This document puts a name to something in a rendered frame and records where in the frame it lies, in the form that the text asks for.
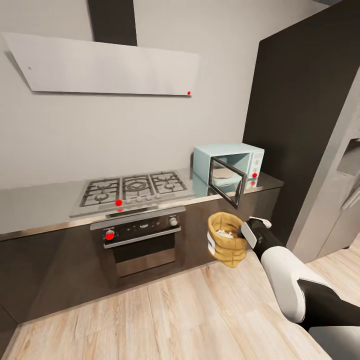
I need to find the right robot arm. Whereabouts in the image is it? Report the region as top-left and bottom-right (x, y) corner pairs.
(237, 217), (360, 360)

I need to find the popcorn bag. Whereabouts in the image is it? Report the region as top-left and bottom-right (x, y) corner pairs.
(207, 212), (247, 268)

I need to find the microwave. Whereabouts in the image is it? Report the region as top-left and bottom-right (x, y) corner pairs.
(193, 142), (265, 210)

